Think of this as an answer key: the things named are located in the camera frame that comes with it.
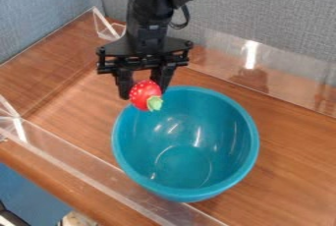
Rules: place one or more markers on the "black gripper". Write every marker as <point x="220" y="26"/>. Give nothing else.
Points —
<point x="144" y="49"/>

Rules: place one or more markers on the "red toy strawberry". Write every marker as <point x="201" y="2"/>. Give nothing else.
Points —
<point x="145" y="96"/>

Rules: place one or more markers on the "blue plastic bowl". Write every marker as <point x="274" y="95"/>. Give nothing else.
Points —
<point x="190" y="150"/>

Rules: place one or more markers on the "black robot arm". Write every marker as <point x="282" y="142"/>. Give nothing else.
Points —
<point x="158" y="9"/>

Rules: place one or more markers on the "clear acrylic back barrier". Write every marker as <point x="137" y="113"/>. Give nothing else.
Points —
<point x="292" y="77"/>

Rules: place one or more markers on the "clear acrylic barrier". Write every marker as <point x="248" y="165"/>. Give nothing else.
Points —
<point x="48" y="156"/>
<point x="292" y="77"/>

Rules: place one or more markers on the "clear acrylic front barrier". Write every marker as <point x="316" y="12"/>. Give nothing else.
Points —
<point x="48" y="156"/>

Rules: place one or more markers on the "clear acrylic corner bracket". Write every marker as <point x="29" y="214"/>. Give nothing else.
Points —
<point x="109" y="31"/>

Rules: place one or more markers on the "clear acrylic left bracket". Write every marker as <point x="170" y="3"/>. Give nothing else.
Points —
<point x="10" y="122"/>

